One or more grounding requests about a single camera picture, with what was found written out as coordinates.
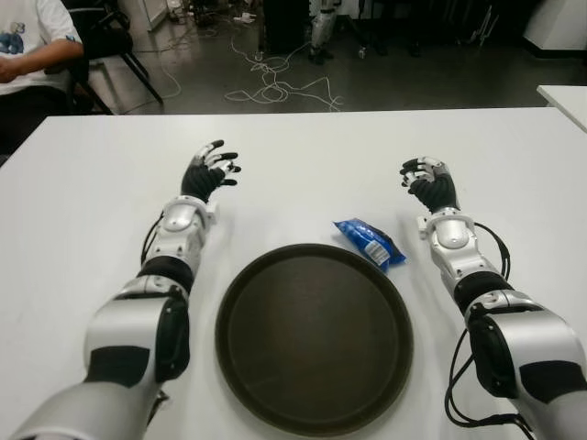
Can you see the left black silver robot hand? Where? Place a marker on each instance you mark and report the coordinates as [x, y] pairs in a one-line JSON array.
[[197, 179]]

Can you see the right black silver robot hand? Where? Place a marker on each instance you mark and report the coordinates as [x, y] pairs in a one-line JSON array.
[[435, 188]]

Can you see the blue Oreo cookie packet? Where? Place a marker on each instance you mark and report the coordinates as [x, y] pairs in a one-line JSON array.
[[367, 238]]

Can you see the left silver black robot arm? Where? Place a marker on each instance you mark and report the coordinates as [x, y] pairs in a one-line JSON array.
[[119, 321]]

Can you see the right silver black robot arm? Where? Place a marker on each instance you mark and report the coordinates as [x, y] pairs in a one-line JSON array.
[[527, 334]]

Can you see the white side table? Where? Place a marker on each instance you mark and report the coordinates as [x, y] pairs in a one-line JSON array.
[[568, 103]]

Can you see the black chair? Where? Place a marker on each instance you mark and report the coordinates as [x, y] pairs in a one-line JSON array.
[[110, 41]]

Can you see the white panel board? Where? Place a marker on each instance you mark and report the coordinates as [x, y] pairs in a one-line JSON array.
[[153, 11]]

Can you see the black cabinet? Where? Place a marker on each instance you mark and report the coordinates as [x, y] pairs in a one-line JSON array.
[[284, 23]]

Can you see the round dark brown tray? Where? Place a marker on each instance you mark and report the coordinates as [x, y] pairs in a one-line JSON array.
[[312, 339]]

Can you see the white counter with black base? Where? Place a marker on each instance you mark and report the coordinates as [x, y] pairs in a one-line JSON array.
[[559, 23]]

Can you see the seated person in white t-shirt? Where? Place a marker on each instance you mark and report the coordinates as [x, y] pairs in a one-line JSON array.
[[32, 23]]

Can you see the folded metal frame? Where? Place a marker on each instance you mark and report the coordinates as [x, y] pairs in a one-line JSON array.
[[483, 27]]

